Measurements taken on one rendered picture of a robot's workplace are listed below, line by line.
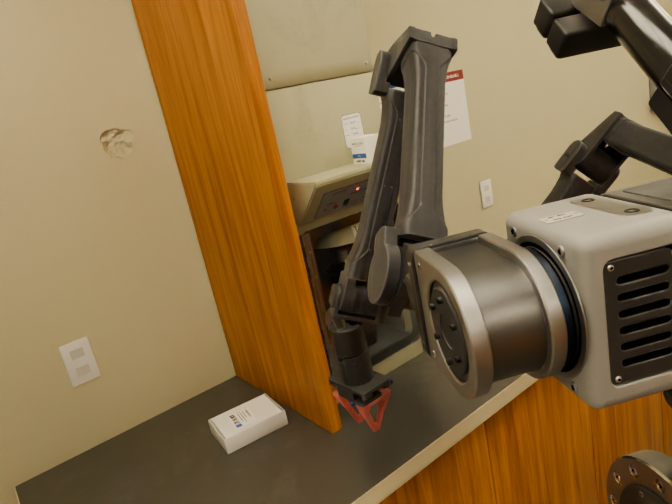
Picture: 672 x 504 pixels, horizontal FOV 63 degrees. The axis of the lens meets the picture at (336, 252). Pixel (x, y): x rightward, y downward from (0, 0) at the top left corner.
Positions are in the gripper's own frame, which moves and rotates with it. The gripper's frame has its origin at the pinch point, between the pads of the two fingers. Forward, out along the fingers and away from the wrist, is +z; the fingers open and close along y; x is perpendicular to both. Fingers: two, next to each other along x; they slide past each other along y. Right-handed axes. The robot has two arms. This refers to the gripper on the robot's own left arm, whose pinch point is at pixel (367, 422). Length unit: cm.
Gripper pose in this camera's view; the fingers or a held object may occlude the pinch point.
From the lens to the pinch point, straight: 104.2
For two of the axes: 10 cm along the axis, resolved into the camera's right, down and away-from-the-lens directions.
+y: -6.0, -0.9, 8.0
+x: -7.7, 3.2, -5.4
